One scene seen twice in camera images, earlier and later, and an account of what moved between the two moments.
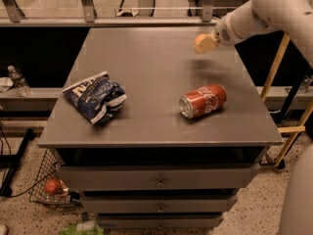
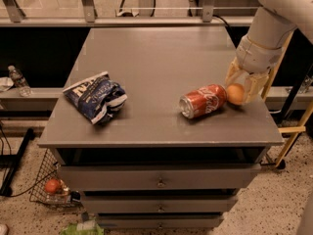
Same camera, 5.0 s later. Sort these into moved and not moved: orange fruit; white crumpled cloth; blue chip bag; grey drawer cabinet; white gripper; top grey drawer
Moved: white gripper; orange fruit
Not moved: white crumpled cloth; grey drawer cabinet; blue chip bag; top grey drawer
